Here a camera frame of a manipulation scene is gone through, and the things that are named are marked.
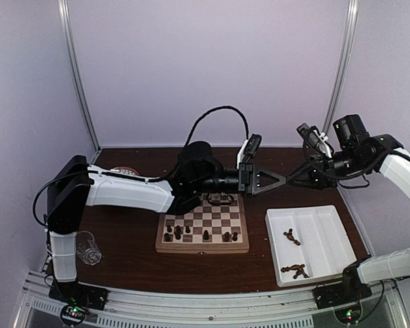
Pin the right aluminium frame post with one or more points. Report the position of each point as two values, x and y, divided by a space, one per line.
343 63

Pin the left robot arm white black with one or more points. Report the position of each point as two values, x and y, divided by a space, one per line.
80 184

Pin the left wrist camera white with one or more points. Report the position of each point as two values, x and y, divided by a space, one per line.
248 150

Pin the brown chess pieces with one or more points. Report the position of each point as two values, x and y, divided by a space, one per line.
289 235

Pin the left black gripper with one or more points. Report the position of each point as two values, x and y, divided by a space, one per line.
247 169

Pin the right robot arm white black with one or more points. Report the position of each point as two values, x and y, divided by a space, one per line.
360 155

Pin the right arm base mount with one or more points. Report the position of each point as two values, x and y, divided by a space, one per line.
327 296

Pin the brown chess piece pile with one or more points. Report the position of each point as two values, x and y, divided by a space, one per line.
299 270

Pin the wooden chess board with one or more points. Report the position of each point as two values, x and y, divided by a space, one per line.
217 213

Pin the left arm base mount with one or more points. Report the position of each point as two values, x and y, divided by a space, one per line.
80 297

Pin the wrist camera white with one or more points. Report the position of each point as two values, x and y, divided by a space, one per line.
316 140
248 150

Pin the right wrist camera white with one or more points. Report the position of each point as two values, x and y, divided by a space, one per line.
316 140

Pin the white plastic compartment tray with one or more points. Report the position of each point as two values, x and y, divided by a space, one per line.
325 247

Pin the aluminium frame post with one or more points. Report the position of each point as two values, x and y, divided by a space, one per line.
64 16
343 63

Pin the front aluminium rail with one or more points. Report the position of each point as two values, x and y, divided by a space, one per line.
285 308

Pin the clear drinking glass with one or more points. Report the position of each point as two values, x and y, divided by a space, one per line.
87 249

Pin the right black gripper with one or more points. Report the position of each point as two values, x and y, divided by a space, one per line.
322 173

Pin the left aluminium frame post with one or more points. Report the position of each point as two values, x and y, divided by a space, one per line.
64 16

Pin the patterned ceramic plate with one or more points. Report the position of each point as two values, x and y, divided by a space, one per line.
125 170

